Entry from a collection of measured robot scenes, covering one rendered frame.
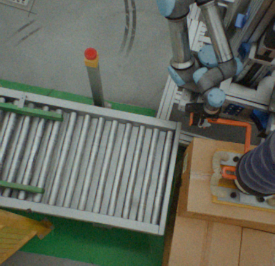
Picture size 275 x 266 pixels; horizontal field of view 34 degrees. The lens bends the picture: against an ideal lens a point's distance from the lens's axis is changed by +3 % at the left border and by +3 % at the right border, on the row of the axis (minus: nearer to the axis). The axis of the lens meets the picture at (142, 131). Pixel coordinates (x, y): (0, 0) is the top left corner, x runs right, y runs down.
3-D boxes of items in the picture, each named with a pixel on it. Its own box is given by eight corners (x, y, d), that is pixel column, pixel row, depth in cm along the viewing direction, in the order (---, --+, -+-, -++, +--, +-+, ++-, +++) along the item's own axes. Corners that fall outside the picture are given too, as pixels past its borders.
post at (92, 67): (95, 114, 338) (83, 60, 242) (97, 106, 340) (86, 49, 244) (104, 116, 338) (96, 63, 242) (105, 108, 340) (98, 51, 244)
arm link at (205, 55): (221, 69, 229) (228, 58, 216) (198, 80, 227) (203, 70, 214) (210, 50, 232) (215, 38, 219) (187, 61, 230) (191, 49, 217)
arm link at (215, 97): (220, 83, 196) (230, 99, 194) (215, 91, 206) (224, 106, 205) (204, 91, 194) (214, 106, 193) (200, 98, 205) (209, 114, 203)
